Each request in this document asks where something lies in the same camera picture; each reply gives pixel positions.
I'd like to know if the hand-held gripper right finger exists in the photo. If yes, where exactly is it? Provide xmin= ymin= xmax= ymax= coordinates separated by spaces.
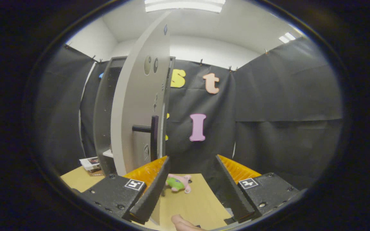
xmin=215 ymin=155 xmax=300 ymax=224

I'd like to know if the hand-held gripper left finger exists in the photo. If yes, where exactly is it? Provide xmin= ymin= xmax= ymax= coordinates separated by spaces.
xmin=80 ymin=156 xmax=171 ymax=225

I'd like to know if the grey shoe cabinet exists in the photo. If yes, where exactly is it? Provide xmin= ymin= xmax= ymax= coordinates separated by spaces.
xmin=93 ymin=56 xmax=176 ymax=176

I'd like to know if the beige shoe cabinet door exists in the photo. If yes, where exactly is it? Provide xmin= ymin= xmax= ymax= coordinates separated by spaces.
xmin=110 ymin=12 xmax=172 ymax=225

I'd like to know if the pink and green plush toy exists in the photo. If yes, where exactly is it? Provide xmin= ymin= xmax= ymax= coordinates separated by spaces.
xmin=166 ymin=174 xmax=192 ymax=194

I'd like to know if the white book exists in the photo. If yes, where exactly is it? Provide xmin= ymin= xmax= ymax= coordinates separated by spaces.
xmin=79 ymin=157 xmax=101 ymax=171

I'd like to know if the black backdrop cloth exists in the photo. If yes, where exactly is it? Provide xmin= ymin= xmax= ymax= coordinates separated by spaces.
xmin=32 ymin=35 xmax=344 ymax=193

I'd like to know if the small ceiling light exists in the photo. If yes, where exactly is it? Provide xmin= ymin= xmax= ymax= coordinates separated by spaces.
xmin=278 ymin=32 xmax=296 ymax=44

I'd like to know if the large ceiling light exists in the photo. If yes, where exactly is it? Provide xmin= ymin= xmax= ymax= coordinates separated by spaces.
xmin=144 ymin=0 xmax=226 ymax=13

